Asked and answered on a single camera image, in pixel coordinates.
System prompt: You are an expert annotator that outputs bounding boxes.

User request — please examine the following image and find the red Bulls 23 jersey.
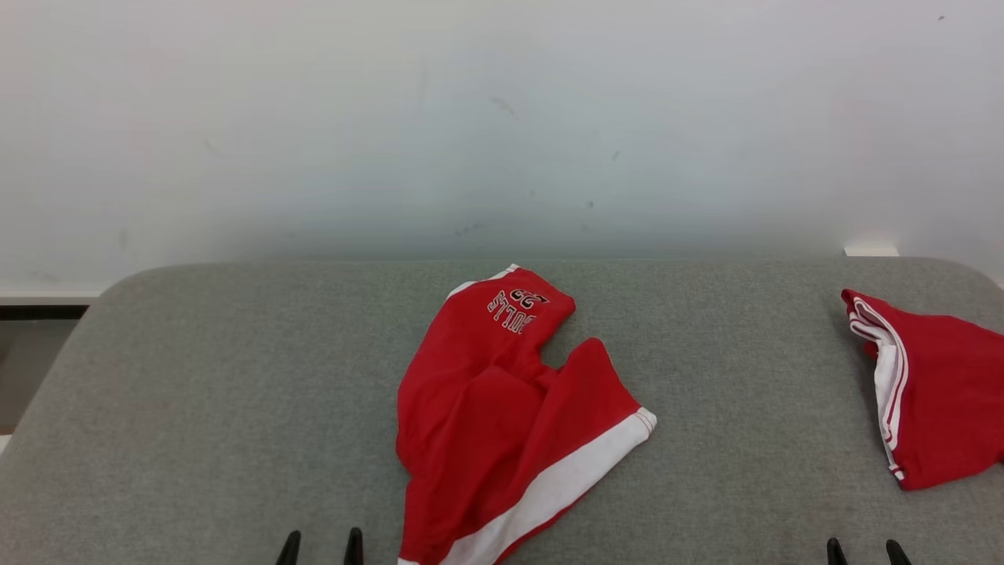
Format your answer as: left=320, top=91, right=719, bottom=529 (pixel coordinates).
left=841, top=288, right=1004, bottom=492

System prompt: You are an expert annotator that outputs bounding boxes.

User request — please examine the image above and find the red basketball shorts white trim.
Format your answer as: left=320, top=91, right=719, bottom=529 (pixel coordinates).
left=395, top=264, right=658, bottom=565

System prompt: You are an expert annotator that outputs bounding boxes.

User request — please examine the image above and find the grey fabric sofa cushion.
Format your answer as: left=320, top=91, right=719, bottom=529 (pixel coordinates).
left=0, top=257, right=1004, bottom=565

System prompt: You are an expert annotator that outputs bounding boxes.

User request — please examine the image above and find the white skirting board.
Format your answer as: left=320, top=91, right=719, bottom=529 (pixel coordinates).
left=0, top=284, right=107, bottom=300

